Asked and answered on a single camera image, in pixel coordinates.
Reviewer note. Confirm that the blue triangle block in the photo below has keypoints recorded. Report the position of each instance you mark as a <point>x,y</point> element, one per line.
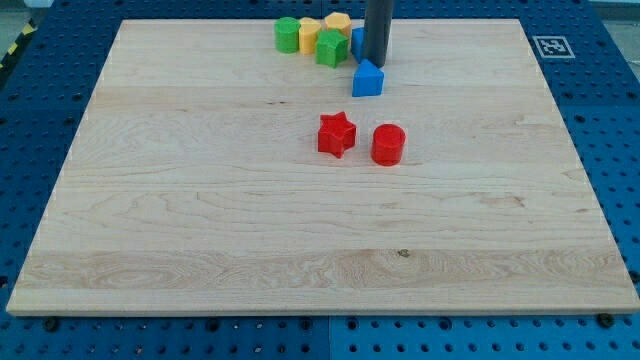
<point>368,80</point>

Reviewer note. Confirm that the red star block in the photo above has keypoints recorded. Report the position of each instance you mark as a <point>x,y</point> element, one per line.
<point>336,134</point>

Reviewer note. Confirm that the red cylinder block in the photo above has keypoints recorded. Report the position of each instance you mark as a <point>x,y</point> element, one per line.
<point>387,144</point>

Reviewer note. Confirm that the wooden board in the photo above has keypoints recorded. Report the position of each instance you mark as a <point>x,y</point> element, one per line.
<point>193,186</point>

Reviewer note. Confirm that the blue block behind rod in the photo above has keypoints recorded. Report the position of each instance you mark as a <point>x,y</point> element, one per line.
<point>357,42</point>

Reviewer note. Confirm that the green cylinder block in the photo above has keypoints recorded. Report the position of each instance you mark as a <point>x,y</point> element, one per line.
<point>286,32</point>

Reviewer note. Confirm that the yellow hexagon block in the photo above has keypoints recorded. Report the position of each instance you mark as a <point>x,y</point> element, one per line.
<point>339,21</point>

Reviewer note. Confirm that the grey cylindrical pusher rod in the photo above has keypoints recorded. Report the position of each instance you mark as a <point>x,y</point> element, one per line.
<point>377,26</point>

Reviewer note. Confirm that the white fiducial marker tag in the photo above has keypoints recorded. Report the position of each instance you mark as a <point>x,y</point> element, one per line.
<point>553,47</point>

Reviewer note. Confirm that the yellow black hazard tape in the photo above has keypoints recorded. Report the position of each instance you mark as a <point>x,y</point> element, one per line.
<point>17,48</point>

